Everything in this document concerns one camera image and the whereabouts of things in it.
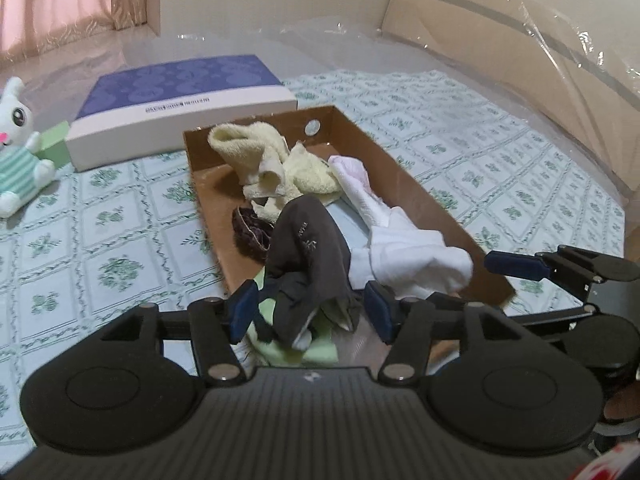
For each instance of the red and white printed cloth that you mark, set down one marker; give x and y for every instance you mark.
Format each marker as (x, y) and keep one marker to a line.
(612, 465)

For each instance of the yellow towel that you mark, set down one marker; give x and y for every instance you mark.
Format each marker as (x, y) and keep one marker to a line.
(250, 145)

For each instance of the clear plastic sheet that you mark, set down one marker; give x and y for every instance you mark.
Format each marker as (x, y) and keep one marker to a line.
(350, 45)

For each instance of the white bunny plush toy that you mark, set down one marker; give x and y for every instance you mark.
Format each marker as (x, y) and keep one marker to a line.
(20, 170)

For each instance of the brown cardboard box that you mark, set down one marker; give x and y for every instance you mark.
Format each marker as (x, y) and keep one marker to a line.
(217, 197)

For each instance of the blue face mask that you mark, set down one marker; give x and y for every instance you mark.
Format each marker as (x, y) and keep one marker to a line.
(352, 230)

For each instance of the wooden headboard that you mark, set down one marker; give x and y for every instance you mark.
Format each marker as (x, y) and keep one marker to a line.
(500, 25)

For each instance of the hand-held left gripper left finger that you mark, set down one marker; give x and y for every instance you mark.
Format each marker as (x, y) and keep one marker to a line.
(242, 310)

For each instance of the blue and white box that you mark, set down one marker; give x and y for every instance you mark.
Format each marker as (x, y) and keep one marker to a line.
(175, 85)

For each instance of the person's right hand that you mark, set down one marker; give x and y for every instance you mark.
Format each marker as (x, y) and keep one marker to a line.
(622, 402)

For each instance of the pink curtain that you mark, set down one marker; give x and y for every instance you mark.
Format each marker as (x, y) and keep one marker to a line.
(60, 0)

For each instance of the brown scrunchie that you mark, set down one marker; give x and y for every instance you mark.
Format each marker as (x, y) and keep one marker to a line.
(247, 232)

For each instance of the green carton box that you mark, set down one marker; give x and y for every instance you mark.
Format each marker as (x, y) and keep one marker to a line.
(55, 142)

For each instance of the floral printed tablecloth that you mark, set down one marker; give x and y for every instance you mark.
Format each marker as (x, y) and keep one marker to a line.
(125, 240)

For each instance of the light green cloth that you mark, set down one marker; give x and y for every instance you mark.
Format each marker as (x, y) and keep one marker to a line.
(320, 352)

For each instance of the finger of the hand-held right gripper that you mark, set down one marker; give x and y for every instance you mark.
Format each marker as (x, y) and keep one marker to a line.
(515, 264)
(560, 318)

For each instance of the dark grey embroidered sock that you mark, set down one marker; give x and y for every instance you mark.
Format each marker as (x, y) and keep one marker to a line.
(305, 245)

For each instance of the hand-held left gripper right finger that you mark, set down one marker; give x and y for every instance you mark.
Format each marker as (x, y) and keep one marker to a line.
(377, 310)

